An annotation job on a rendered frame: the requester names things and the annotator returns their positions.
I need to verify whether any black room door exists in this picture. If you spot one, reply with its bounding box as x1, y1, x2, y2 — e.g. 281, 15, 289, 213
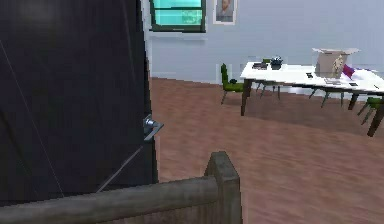
0, 0, 160, 208

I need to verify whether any white dining table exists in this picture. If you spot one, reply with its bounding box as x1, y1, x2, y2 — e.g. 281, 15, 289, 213
240, 61, 384, 138

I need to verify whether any grey wooden bed frame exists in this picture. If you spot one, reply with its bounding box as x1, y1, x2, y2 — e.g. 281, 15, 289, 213
0, 150, 244, 224

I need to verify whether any white framed portrait picture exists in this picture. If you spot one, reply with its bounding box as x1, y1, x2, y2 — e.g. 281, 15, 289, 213
212, 0, 238, 26

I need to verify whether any green framed window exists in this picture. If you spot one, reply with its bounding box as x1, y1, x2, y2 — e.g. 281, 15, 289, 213
149, 0, 207, 34

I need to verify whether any tan figurine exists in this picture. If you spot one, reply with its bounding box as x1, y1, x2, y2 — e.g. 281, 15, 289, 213
331, 54, 345, 80

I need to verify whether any open cardboard box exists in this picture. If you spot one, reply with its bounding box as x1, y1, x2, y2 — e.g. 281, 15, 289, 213
311, 47, 362, 80

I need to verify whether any magenta cloth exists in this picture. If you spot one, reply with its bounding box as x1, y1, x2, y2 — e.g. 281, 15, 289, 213
342, 63, 356, 80

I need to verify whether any grey door handle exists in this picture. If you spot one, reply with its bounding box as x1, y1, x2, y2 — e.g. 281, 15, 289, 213
143, 114, 165, 142

